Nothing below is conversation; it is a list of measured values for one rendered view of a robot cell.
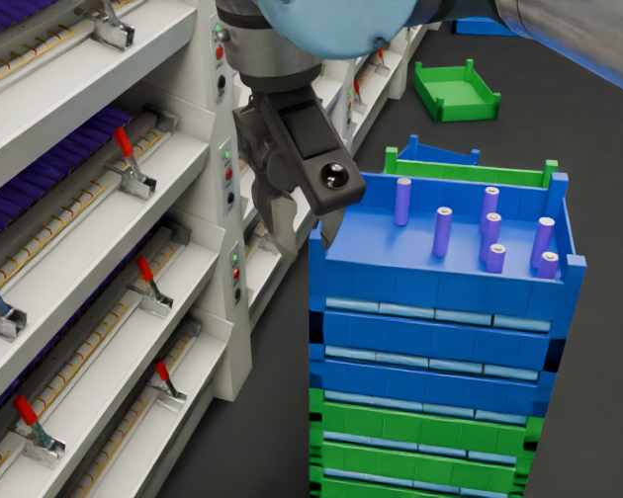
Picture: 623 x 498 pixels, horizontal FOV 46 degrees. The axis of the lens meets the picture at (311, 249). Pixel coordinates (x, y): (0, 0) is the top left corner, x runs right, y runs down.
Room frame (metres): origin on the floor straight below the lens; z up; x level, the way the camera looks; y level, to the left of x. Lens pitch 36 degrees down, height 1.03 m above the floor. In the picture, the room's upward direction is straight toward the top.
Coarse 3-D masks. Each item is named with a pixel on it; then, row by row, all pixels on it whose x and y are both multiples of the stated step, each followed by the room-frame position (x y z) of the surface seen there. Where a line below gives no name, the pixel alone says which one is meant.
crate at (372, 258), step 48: (384, 192) 0.85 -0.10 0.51; (432, 192) 0.84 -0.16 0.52; (480, 192) 0.83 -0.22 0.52; (528, 192) 0.82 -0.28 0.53; (336, 240) 0.77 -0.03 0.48; (384, 240) 0.77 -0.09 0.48; (432, 240) 0.77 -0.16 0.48; (480, 240) 0.77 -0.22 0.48; (528, 240) 0.77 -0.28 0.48; (336, 288) 0.67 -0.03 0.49; (384, 288) 0.66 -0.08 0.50; (432, 288) 0.65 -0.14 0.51; (480, 288) 0.64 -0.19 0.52; (528, 288) 0.63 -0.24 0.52; (576, 288) 0.62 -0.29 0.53
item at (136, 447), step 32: (192, 320) 0.94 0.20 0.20; (224, 320) 0.94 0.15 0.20; (160, 352) 0.87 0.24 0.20; (192, 352) 0.90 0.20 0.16; (160, 384) 0.82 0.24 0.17; (192, 384) 0.83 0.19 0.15; (128, 416) 0.75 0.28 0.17; (160, 416) 0.76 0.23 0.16; (96, 448) 0.67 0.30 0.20; (128, 448) 0.70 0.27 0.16; (160, 448) 0.71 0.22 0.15; (96, 480) 0.64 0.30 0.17; (128, 480) 0.65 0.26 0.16
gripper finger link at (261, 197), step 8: (264, 168) 0.58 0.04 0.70; (256, 176) 0.57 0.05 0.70; (264, 176) 0.57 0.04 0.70; (256, 184) 0.58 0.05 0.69; (264, 184) 0.57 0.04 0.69; (256, 192) 0.57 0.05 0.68; (264, 192) 0.57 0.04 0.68; (272, 192) 0.58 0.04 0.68; (280, 192) 0.58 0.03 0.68; (256, 200) 0.57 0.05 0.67; (264, 200) 0.57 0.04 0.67; (256, 208) 0.58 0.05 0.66; (264, 208) 0.57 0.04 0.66; (264, 216) 0.57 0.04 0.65; (272, 216) 0.58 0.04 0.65; (272, 224) 0.58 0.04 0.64; (272, 232) 0.58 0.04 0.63
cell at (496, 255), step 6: (492, 246) 0.67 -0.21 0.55; (498, 246) 0.67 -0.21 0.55; (492, 252) 0.66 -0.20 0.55; (498, 252) 0.66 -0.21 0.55; (504, 252) 0.66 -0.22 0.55; (492, 258) 0.66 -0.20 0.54; (498, 258) 0.66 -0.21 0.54; (504, 258) 0.67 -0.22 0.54; (492, 264) 0.66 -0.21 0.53; (498, 264) 0.66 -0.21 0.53; (486, 270) 0.67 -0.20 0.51; (492, 270) 0.66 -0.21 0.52; (498, 270) 0.66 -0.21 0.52
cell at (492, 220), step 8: (488, 216) 0.73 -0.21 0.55; (496, 216) 0.73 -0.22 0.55; (488, 224) 0.73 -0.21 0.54; (496, 224) 0.73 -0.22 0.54; (488, 232) 0.73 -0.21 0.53; (496, 232) 0.73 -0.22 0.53; (488, 240) 0.73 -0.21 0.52; (496, 240) 0.73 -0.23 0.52; (488, 248) 0.73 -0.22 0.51; (480, 256) 0.73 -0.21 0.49; (488, 256) 0.73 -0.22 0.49
